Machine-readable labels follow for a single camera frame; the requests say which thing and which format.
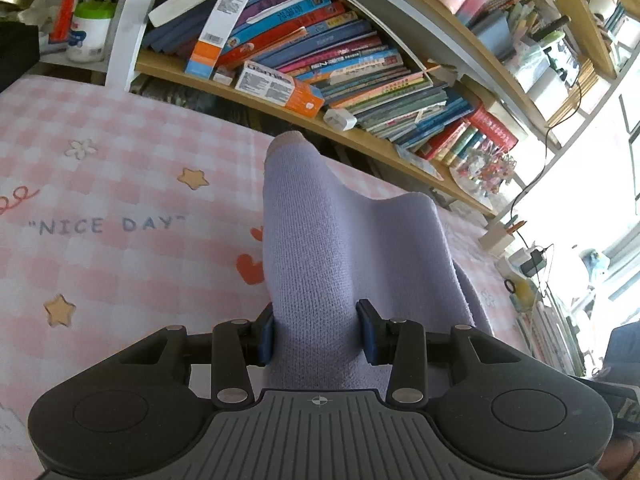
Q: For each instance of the row of colourful books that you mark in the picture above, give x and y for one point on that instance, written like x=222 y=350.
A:
x=350 y=70

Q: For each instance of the stack of flat-lying books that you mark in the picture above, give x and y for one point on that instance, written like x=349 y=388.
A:
x=547 y=335

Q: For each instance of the white orange tall box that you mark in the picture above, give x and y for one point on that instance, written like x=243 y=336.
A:
x=217 y=30

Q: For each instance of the white plug block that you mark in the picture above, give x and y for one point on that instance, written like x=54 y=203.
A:
x=340 y=119

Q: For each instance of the dark blue chair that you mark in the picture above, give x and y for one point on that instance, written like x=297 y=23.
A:
x=622 y=355

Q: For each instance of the pink checked printed mat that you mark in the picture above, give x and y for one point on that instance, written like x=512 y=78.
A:
x=125 y=170

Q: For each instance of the white jar green lid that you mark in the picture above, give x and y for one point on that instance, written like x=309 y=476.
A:
x=92 y=35

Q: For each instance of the wooden bookshelf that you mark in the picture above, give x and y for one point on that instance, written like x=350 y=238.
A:
x=160 y=67

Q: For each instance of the pile of pastel notebooks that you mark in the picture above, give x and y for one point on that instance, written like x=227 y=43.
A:
x=540 y=35

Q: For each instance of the colourful paper flower bouquet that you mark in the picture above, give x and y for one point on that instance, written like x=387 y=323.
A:
x=482 y=167

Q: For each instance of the light blue leaflet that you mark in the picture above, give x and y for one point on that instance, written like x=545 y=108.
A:
x=417 y=162

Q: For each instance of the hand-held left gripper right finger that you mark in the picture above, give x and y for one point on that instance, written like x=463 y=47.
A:
x=367 y=332

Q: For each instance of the thick red dictionary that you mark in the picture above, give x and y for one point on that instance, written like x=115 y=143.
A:
x=492 y=127

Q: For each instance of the black case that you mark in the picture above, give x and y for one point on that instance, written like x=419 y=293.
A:
x=17 y=55

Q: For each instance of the white orange long box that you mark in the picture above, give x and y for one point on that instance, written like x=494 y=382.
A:
x=277 y=87

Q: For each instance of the black power adapter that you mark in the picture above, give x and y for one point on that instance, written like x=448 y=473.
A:
x=537 y=258

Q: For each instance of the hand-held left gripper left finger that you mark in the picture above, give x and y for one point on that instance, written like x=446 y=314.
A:
x=267 y=335

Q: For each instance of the lavender knit garment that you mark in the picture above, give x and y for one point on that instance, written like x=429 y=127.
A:
x=310 y=240

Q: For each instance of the red bottle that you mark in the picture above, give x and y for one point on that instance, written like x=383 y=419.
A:
x=65 y=10

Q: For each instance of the beige pen holder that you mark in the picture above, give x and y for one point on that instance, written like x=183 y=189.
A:
x=497 y=240

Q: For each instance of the white power strip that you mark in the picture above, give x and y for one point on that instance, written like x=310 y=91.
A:
x=517 y=267

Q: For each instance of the yellow cloth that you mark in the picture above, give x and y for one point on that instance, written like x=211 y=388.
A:
x=524 y=295

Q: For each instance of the blue toy figure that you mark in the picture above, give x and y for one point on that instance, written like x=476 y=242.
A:
x=594 y=262

